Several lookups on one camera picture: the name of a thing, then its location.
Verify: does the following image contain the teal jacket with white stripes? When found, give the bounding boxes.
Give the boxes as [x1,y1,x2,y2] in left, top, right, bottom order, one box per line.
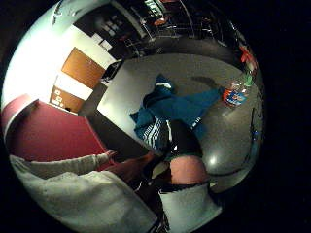
[129,73,228,153]

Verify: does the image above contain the clear plastic bottle colourful label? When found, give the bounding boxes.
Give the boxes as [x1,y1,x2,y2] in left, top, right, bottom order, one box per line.
[221,71,256,110]

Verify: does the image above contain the black chair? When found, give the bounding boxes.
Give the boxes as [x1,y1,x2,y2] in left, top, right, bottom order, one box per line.
[100,60,123,83]

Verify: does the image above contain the red artificial flower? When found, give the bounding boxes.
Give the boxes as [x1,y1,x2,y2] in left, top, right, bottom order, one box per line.
[238,44,259,72]

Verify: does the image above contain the orange wooden door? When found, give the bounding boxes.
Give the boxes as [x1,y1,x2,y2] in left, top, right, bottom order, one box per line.
[49,47,107,114]

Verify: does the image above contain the red sofa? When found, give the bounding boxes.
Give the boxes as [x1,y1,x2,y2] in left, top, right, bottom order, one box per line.
[1,93,109,163]

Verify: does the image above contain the black wire shelf rack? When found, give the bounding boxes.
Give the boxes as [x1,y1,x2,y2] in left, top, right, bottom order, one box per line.
[73,0,236,61]

